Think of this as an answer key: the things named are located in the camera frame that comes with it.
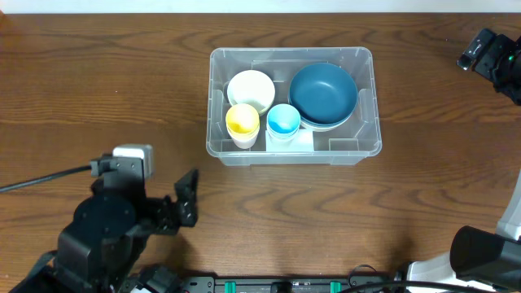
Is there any pink cup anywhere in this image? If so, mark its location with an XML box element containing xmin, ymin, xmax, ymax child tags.
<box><xmin>231</xmin><ymin>135</ymin><xmax>257</xmax><ymax>149</ymax></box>

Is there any yellow cup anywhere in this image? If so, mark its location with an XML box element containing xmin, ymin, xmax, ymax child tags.
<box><xmin>227</xmin><ymin>126</ymin><xmax>260</xmax><ymax>140</ymax></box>
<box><xmin>225</xmin><ymin>103</ymin><xmax>260</xmax><ymax>134</ymax></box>

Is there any mint green cup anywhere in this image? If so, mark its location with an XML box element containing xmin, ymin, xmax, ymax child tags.
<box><xmin>267</xmin><ymin>128</ymin><xmax>299</xmax><ymax>141</ymax></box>

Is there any cream white cup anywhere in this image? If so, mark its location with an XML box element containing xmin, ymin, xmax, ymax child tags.
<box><xmin>266</xmin><ymin>136</ymin><xmax>298</xmax><ymax>152</ymax></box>

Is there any clear plastic storage container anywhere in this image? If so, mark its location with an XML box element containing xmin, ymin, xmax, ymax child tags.
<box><xmin>206</xmin><ymin>46</ymin><xmax>383</xmax><ymax>166</ymax></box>

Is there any light blue cup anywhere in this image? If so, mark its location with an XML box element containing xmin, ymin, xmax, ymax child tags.
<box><xmin>267</xmin><ymin>103</ymin><xmax>300</xmax><ymax>134</ymax></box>

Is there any white small bowl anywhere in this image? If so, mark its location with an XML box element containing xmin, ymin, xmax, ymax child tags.
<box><xmin>226</xmin><ymin>70</ymin><xmax>275</xmax><ymax>116</ymax></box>

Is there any beige large bowl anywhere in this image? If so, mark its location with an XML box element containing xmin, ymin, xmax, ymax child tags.
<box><xmin>300</xmin><ymin>120</ymin><xmax>342</xmax><ymax>133</ymax></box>

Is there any dark blue bowl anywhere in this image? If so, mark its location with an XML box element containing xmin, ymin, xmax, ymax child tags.
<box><xmin>288</xmin><ymin>62</ymin><xmax>359</xmax><ymax>125</ymax></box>
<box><xmin>288</xmin><ymin>95</ymin><xmax>358</xmax><ymax>128</ymax></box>

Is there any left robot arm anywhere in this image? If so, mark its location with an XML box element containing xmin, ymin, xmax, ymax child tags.
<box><xmin>13</xmin><ymin>155</ymin><xmax>199</xmax><ymax>292</ymax></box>

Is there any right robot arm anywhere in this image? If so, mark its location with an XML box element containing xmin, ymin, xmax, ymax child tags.
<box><xmin>396</xmin><ymin>28</ymin><xmax>520</xmax><ymax>292</ymax></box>

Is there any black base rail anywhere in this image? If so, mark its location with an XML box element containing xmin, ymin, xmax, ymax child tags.
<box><xmin>178</xmin><ymin>273</ymin><xmax>489</xmax><ymax>293</ymax></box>

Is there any left black cable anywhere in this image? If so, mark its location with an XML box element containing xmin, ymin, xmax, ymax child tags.
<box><xmin>0</xmin><ymin>164</ymin><xmax>94</xmax><ymax>194</ymax></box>

